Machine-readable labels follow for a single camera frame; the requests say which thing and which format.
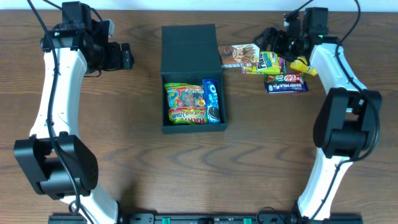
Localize yellow green Pretz box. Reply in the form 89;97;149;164
242;51;286;75

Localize red green KitKat bar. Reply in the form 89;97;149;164
264;73;305;83

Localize colourful gummy candy bag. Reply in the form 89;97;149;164
164;83;208;125

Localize yellow Mentos bottle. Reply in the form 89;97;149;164
290;57;318;76

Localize brown Pocky box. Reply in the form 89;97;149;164
218;44;260;68

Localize purple Dairy Milk bar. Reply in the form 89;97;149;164
265;82;308;93

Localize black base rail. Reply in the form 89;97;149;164
47;212;364;224

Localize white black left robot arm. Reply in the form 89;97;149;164
14;1;134;223

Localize dark green gift box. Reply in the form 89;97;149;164
160;24;228;134

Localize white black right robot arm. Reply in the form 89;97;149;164
253;7;382;223

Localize blue Oreo pack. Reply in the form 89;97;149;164
202;79;221;124

